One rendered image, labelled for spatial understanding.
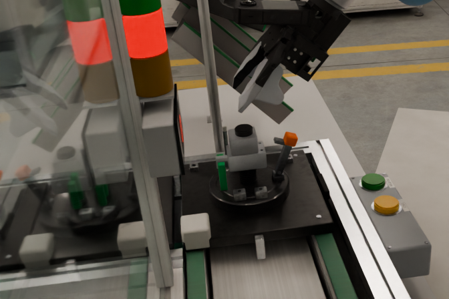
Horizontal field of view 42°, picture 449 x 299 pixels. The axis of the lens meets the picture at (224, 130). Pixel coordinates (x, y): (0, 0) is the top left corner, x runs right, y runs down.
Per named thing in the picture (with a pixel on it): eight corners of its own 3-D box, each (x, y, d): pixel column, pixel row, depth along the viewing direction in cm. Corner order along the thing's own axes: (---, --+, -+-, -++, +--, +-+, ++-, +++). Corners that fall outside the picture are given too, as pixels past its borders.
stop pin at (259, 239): (264, 253, 93) (262, 233, 91) (266, 258, 92) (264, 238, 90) (256, 255, 93) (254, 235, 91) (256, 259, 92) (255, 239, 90)
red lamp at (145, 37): (168, 41, 71) (162, 2, 69) (168, 55, 67) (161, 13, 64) (127, 46, 71) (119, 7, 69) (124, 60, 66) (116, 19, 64)
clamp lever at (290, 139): (282, 170, 101) (296, 133, 98) (284, 176, 100) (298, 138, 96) (262, 166, 101) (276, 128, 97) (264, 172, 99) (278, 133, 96)
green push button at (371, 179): (380, 181, 103) (381, 171, 102) (387, 193, 100) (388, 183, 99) (358, 183, 103) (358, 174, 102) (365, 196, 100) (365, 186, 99)
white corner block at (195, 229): (210, 231, 96) (208, 211, 94) (212, 248, 92) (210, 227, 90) (182, 235, 96) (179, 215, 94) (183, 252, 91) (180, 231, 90)
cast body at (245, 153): (263, 155, 101) (260, 119, 98) (267, 167, 97) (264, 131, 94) (216, 161, 101) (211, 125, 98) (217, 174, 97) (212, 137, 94)
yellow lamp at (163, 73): (174, 79, 73) (168, 42, 71) (174, 95, 69) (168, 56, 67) (134, 84, 73) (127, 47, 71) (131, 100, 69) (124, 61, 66)
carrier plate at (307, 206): (304, 157, 113) (303, 148, 112) (334, 232, 92) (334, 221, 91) (182, 173, 113) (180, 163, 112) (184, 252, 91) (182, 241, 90)
